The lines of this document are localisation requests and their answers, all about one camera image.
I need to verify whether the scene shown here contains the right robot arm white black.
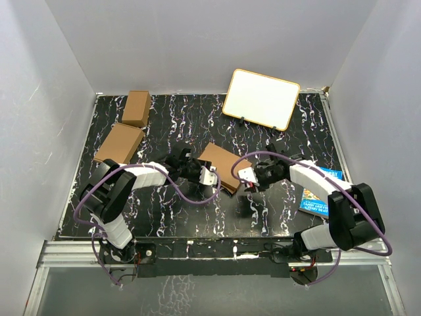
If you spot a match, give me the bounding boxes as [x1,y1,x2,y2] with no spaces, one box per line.
[254,145,385,261]

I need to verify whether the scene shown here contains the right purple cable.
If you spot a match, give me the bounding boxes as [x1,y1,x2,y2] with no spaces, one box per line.
[230,151,394,287]

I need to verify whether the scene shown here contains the aluminium frame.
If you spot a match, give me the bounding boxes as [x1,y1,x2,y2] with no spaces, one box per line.
[24,241,405,315]

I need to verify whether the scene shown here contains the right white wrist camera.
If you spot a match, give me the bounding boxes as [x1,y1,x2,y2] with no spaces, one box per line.
[237,167,259,189]

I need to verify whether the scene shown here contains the purple cable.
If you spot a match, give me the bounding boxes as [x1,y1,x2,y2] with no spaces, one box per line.
[230,151,394,287]
[74,163,221,290]

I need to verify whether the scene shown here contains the small whiteboard with wooden frame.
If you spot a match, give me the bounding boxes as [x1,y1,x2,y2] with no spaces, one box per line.
[222,68,301,131]

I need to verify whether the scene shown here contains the folded cardboard box upright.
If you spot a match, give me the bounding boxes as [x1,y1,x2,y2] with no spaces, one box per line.
[122,90,151,128]

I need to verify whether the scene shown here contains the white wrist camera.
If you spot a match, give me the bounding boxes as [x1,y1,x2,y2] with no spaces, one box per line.
[237,167,259,189]
[199,166,218,186]

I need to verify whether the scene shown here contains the flat cardboard box stack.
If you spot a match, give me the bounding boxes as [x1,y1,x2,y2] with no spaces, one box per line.
[93,123,145,164]

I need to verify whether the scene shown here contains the blue treehouse book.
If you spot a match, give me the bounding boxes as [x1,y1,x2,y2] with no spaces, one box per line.
[299,188,329,219]

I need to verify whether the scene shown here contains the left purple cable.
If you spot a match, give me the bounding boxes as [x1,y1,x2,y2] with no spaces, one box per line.
[74,163,221,290]

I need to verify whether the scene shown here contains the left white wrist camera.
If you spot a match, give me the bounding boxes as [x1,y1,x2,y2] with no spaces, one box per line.
[199,166,218,186]

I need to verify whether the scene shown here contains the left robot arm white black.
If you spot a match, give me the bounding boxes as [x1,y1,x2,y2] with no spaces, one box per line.
[74,147,216,263]

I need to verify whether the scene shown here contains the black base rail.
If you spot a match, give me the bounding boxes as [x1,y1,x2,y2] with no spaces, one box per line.
[99,237,333,278]

